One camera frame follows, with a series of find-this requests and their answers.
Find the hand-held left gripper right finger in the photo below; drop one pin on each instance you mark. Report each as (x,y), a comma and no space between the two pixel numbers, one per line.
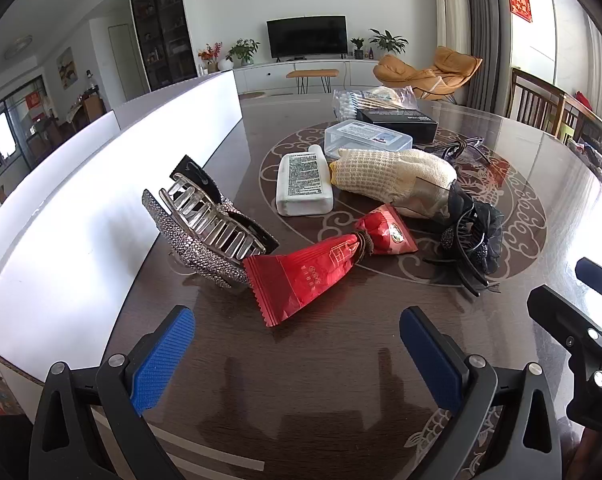
(428,360)

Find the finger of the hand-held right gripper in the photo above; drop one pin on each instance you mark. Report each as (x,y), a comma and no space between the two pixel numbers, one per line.
(556,310)
(598,272)

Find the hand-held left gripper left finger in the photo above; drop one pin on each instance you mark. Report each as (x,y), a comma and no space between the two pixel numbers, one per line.
(163,360)

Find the black flower hair clip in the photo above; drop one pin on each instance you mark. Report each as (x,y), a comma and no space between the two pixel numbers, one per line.
(476,240)

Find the silver rhinestone hair claw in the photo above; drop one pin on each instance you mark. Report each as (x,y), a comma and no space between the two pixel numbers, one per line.
(206,255)

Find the red foil packet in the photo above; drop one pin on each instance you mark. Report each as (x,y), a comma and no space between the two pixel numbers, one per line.
(301,275)

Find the white board panel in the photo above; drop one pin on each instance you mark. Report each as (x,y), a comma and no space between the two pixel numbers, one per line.
(81,210)

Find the white lotion bottle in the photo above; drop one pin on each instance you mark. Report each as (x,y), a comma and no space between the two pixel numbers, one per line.
(303,185)

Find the black cardboard box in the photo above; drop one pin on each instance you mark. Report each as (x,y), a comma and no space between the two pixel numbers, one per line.
(406,127)

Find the cotton swab bag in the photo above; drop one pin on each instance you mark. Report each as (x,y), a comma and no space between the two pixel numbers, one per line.
(351,100)

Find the person's right hand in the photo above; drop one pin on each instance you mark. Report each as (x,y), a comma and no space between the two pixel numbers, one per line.
(596,460)

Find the pile of assorted clutter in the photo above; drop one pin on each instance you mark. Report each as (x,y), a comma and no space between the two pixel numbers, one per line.
(598,155)

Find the dark wooden slatted chair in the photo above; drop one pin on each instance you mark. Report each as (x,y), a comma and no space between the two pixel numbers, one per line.
(531,102)
(583,120)

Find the clear plastic box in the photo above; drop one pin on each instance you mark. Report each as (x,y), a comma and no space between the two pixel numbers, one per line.
(366,135)

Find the brown wooden furniture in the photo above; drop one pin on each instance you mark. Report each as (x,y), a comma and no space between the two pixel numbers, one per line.
(93,112)

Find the grey curtain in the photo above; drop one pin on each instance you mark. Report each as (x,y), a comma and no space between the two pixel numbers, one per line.
(481,35)

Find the orange rocking lounge chair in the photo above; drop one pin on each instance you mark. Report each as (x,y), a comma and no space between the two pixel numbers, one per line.
(411,75)

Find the red window paper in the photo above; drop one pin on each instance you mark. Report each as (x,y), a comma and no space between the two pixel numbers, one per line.
(33,101)

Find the white door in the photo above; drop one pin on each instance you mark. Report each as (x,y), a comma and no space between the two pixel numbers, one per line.
(123,65)

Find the white television cabinet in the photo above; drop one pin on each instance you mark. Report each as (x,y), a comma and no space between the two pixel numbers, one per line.
(261,77)

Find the cream covered standing air conditioner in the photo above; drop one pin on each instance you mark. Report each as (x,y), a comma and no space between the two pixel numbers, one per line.
(453,10)

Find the white round vase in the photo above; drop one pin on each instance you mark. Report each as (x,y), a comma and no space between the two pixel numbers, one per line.
(226,64)

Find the red flower arrangement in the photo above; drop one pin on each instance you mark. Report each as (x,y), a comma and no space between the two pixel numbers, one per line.
(211,55)

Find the wooden bench with metal legs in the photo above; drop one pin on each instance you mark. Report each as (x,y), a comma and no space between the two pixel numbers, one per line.
(311,73)

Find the large broadleaf potted plant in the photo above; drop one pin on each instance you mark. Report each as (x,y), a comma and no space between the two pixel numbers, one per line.
(388,40)

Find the green leafy potted plant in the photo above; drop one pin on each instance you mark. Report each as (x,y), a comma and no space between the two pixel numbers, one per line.
(242,50)

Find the small potted plant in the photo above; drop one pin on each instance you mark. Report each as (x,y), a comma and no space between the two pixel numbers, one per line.
(357,47)

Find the black glass display cabinet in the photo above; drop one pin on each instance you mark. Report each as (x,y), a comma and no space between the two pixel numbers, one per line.
(161,35)

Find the black flat television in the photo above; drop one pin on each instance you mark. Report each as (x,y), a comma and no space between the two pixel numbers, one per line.
(306,37)

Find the round ceiling lamp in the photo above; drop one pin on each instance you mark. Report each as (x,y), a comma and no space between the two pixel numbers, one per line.
(18,46)

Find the red wall hanging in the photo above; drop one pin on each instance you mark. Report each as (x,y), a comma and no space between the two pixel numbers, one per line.
(520,2)

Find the framed wall painting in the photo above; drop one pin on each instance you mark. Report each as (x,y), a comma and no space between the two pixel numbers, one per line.
(66,66)

